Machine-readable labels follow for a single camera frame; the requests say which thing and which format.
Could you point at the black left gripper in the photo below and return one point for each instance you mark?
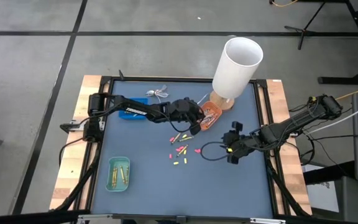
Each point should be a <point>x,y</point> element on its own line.
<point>183,110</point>

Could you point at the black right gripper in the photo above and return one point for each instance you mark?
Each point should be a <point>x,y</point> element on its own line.
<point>242,144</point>

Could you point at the grey crayon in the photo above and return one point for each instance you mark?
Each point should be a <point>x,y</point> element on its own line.
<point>213,116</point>
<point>206,124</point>
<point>209,112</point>

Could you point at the white timberwolf crayon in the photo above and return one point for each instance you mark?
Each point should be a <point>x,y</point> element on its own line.
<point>212,121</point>

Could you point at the green-yellow crayon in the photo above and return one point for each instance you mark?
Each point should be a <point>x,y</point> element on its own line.
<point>114,177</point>
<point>123,175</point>

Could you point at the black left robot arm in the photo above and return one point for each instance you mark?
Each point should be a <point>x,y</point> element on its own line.
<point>135,110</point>

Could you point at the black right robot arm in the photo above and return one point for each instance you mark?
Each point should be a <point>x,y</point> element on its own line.
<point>284,127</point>

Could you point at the orange plastic bin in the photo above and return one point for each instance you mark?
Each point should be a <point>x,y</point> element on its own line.
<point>217,109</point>

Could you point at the wooden lamp base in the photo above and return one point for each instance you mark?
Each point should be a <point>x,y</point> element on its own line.
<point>222,104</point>

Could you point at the white lamp shade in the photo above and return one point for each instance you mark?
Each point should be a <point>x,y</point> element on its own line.
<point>235,71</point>

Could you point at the blue plastic basket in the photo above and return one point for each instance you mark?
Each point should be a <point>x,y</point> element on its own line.
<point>140,100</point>

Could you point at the wooden table side board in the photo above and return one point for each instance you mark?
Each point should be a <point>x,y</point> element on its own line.
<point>89,84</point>
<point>275,93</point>

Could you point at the black antenna stub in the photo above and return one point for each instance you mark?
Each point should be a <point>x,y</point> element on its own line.
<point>121,76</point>

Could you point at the teal plastic tray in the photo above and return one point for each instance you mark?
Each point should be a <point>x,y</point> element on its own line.
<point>118,161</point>

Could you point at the white storage box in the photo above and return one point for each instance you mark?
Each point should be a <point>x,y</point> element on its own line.
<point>322,196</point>

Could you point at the black desk leg stand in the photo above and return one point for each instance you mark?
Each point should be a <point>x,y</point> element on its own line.
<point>337,81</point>

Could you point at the black tripod stand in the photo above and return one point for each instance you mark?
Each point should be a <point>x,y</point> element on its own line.
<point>304,31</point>

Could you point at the black aluminium table frame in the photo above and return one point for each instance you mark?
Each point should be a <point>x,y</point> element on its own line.
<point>166,79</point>

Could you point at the silver metal bracket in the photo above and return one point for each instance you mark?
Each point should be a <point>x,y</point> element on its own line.
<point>95,216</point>
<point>267,221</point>

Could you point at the grey table-level camera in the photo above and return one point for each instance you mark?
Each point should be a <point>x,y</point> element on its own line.
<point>181,219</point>

